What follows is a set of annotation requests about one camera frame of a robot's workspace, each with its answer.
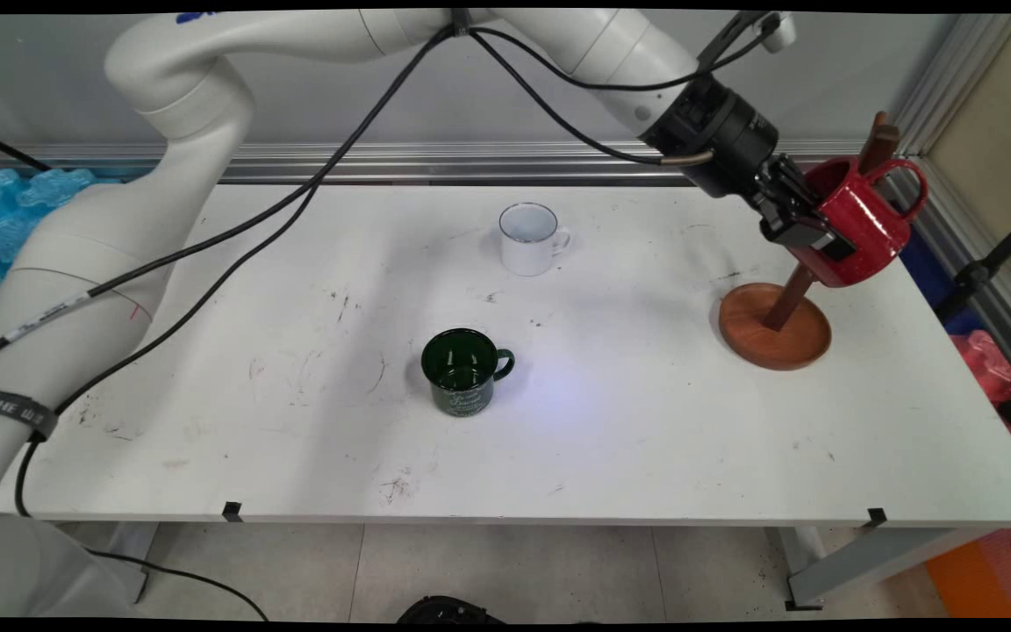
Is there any blue fabric sheet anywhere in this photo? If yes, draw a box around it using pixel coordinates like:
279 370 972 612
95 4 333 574
896 224 982 336

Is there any black printed velcro strap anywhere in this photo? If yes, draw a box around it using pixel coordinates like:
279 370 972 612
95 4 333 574
0 386 60 442

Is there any black camera cable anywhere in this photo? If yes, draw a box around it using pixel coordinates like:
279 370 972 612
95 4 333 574
14 13 778 519

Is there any aluminium frame post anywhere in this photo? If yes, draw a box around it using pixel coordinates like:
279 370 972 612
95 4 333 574
883 13 1011 405

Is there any blue bubble wrap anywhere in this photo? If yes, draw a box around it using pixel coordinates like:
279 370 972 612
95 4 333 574
0 167 99 322

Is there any wooden mug tree stand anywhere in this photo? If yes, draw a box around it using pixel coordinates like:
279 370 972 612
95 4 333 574
718 111 903 371

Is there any dark green enamel mug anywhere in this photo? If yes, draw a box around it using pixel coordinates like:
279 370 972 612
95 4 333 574
421 328 516 418

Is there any red plastic bag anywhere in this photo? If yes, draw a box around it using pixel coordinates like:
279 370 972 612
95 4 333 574
949 332 1011 480

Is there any orange box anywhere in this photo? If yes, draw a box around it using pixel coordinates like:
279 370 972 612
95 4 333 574
925 525 1011 618

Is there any grey angled table leg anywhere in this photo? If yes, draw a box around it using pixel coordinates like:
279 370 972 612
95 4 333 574
769 527 991 612

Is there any white enamel mug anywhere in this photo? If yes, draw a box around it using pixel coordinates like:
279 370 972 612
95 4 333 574
498 203 573 278

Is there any black cable brass connector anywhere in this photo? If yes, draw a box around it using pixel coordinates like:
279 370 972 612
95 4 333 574
0 25 717 370

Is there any black floor cable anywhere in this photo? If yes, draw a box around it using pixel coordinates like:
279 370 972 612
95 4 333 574
84 548 271 621

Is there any black round floor object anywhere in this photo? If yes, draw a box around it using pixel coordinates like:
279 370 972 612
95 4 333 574
396 595 506 624

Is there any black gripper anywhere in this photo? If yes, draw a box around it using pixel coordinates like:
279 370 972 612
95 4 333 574
644 77 858 262

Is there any aluminium rail along wall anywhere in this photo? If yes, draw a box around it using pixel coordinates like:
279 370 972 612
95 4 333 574
0 140 868 187

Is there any thin black background cable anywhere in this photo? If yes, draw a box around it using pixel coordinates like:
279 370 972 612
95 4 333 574
0 126 52 173

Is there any red enamel mug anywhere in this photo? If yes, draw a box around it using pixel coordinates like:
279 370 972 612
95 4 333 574
782 156 929 289

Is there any black tripod stand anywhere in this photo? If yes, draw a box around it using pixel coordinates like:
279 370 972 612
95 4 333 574
936 202 1011 322

